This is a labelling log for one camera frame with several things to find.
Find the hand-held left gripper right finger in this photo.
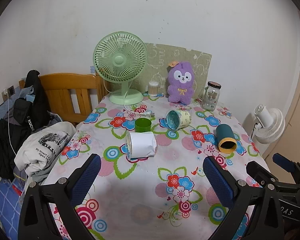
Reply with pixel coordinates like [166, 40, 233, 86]
[202, 156, 286, 240]

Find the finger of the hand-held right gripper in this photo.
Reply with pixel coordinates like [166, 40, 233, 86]
[246, 160, 282, 188]
[272, 153, 300, 184]

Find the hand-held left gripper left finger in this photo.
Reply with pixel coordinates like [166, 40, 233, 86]
[18, 153, 102, 240]

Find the teal cup with yellow rim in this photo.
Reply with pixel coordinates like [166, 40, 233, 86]
[216, 124, 237, 153]

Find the white cup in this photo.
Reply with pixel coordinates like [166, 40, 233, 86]
[126, 131, 157, 158]

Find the patterned cup with teal inside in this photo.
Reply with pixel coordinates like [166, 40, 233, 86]
[165, 109, 192, 132]

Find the green cup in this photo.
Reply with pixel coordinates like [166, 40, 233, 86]
[135, 118, 152, 133]

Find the white fan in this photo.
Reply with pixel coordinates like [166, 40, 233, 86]
[251, 104, 286, 145]

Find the white printed shirt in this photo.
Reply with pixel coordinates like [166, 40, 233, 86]
[14, 122, 77, 177]

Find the floral tablecloth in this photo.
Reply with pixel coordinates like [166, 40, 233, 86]
[41, 92, 272, 240]

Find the blue checked blanket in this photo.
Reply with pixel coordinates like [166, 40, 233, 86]
[0, 175, 28, 240]

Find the glass jar with lid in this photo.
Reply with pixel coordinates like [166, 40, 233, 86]
[202, 81, 222, 111]

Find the dark clothing pile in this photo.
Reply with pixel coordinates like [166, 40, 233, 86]
[0, 119, 23, 179]

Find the purple plush toy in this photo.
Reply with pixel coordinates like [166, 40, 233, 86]
[166, 60, 196, 105]

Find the black bag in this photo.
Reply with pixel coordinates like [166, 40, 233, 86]
[14, 70, 50, 133]

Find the cotton swab container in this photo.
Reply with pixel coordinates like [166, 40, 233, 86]
[148, 81, 160, 97]

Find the green desk fan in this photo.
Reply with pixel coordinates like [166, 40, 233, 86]
[93, 31, 148, 105]

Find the beige patterned board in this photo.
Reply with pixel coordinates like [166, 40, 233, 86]
[137, 43, 212, 100]

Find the white fan cable with plug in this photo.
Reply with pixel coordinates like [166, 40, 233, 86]
[124, 87, 156, 118]

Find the white charging cable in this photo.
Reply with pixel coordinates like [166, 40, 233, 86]
[4, 90, 18, 155]

